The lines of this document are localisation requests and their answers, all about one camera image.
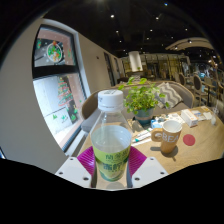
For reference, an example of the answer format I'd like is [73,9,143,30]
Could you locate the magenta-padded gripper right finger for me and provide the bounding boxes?
[126,145,169,189]

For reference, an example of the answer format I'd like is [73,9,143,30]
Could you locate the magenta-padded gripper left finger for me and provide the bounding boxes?
[54,145,98,189]

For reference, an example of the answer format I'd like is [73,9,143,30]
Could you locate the clear bottle with green label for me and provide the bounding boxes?
[90,89,133,183]

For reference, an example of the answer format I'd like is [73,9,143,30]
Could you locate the small blue box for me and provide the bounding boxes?
[132,130,153,144]

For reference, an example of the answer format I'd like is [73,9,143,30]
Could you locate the brown mug with white inside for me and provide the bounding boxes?
[150,119,184,155]

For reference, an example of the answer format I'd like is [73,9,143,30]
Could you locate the blue and white carton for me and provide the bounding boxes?
[150,119,164,130]

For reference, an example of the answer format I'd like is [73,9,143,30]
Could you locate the flat round red coaster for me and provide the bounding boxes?
[182,133,197,147]

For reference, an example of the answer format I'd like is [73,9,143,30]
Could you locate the printed picture leaflet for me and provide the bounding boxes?
[159,112,183,125]

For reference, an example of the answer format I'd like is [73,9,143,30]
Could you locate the white and orange box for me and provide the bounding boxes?
[180,108,199,128]

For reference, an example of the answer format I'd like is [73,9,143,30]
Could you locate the green potted plant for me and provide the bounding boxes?
[117,77,171,126]

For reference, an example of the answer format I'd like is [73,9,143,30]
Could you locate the grey zigzag striped pillow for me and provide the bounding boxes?
[156,82,184,109]

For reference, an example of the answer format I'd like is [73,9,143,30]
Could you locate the window with festive stickers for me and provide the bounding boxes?
[32,24,88,153]

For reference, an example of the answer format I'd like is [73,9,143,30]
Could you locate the grey curved sofa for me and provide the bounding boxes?
[80,79,196,134]

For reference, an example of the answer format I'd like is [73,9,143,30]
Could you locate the group of dining chairs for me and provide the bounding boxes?
[178,66,224,108]

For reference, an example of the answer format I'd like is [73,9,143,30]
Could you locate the white round column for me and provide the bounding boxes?
[128,50,144,73]

